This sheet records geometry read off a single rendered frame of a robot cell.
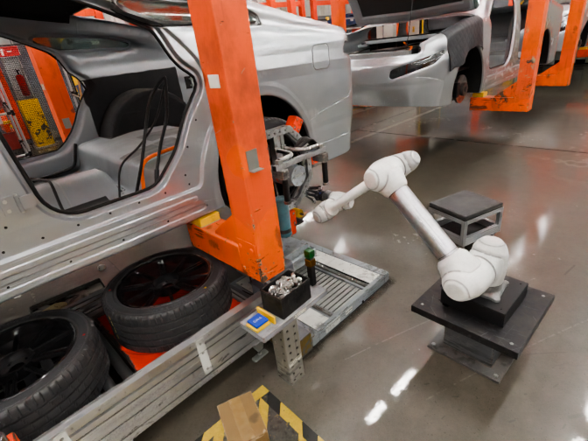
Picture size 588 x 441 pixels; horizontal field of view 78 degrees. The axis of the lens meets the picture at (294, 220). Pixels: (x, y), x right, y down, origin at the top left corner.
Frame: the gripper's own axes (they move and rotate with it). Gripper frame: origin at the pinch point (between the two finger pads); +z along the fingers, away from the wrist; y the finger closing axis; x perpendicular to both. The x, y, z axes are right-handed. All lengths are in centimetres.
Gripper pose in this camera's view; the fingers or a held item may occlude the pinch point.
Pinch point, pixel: (304, 191)
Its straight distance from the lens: 255.9
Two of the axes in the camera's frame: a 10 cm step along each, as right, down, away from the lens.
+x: -5.7, -3.6, -7.3
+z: -7.1, -2.4, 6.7
